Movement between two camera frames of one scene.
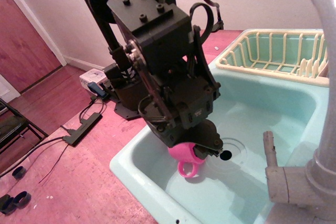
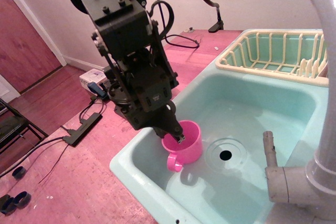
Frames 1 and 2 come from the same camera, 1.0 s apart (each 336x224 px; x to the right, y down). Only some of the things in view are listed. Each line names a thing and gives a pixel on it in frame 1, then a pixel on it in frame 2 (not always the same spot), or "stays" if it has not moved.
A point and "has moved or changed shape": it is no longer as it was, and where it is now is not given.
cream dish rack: x=298 y=56 stays
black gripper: x=205 y=133 to x=168 y=124
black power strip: x=87 y=124 stays
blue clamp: x=97 y=89 stays
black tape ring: x=19 y=172 stays
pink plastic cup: x=184 y=153 has moved or changed shape
